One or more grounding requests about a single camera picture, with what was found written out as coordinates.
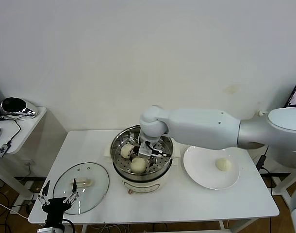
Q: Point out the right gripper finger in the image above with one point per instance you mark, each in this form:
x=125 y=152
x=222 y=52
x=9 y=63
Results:
x=134 y=153
x=152 y=162

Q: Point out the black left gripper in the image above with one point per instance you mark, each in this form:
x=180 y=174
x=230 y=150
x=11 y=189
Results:
x=56 y=208

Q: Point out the white steamed baozi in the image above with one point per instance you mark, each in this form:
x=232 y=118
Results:
x=138 y=165
x=224 y=165
x=126 y=151

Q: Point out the round glass lid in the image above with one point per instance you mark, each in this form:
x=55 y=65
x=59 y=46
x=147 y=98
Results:
x=94 y=179

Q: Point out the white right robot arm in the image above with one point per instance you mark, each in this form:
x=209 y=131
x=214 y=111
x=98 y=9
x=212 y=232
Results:
x=206 y=128

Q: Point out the perforated steel steamer basket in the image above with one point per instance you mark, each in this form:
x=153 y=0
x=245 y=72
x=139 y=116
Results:
x=121 y=138

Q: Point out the white round plate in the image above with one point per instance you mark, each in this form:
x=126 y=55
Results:
x=199 y=170

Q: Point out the small grey usb hub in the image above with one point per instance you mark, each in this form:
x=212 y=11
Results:
x=2 y=150

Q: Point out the white side table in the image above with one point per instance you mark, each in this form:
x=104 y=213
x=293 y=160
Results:
x=282 y=191
x=29 y=126

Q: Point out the shiny chrome headset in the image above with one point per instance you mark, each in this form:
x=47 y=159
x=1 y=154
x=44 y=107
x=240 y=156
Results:
x=26 y=110

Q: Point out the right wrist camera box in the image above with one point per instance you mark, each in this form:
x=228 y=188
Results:
x=145 y=149

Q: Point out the white wall outlet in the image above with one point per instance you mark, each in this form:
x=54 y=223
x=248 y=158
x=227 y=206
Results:
x=29 y=164

